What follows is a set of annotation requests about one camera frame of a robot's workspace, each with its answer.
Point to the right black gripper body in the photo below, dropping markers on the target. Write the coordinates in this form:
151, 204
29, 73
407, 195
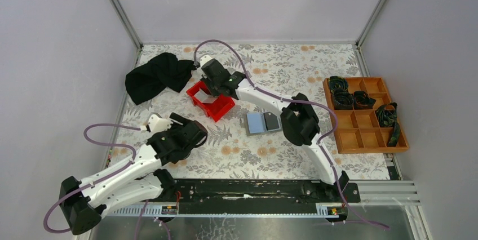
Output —
213, 86

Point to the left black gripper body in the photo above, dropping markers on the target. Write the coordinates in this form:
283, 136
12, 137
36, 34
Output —
174, 129

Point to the red plastic bin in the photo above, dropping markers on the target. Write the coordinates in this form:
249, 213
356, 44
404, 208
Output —
216, 110

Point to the grey card holder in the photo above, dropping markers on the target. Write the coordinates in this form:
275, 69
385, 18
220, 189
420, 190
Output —
254, 124

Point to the dark credit card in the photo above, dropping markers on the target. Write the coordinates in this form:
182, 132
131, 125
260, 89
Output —
272, 123

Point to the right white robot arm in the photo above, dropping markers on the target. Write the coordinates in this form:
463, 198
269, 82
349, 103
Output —
300, 123

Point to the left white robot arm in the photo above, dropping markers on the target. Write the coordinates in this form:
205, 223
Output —
139, 177

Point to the cards in red bin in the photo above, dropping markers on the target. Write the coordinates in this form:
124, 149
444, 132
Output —
205, 98

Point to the black cloth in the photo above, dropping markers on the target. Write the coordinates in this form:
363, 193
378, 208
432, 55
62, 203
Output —
163, 71

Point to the floral table mat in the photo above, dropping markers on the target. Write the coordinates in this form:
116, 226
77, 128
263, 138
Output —
229, 153

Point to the rolled dark tie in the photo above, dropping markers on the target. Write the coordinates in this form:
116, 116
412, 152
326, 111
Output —
337, 83
342, 100
362, 101

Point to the unrolled dark tie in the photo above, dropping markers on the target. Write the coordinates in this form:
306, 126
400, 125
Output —
387, 118

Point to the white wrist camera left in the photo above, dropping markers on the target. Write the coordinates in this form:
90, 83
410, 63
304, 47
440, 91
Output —
155, 123

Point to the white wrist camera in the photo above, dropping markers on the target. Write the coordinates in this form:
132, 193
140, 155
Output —
204, 59
155, 123

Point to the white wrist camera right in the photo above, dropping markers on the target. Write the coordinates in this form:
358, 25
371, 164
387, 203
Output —
204, 59

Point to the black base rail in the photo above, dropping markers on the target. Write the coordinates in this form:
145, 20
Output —
256, 197

